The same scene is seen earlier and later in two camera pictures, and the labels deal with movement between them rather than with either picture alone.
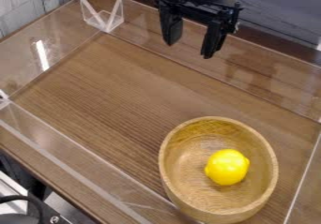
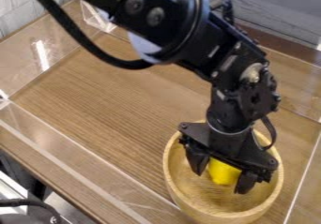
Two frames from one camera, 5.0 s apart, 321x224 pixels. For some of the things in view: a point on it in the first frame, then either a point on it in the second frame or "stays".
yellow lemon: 227,166 stays
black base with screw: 50,216 stays
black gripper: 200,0 -> 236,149
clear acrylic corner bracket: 105,21 stays
